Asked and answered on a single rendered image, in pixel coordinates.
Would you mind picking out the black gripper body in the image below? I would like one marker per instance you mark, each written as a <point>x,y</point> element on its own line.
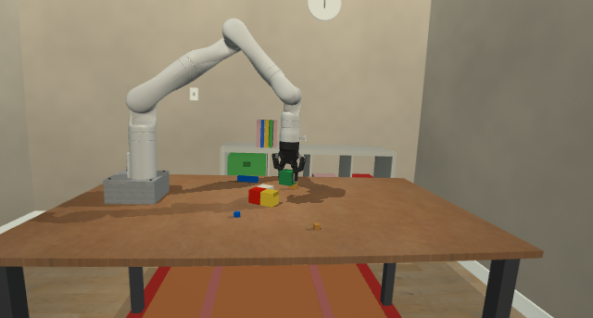
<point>293,147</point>

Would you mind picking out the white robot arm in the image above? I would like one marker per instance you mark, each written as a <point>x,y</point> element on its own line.
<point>142,155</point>

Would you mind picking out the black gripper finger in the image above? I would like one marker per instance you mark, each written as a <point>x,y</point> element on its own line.
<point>276,165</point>
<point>296,169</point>

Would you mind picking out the green cube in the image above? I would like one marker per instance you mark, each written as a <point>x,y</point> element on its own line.
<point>286,177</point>

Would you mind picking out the red cube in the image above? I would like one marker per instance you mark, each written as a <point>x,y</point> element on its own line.
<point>254,195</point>

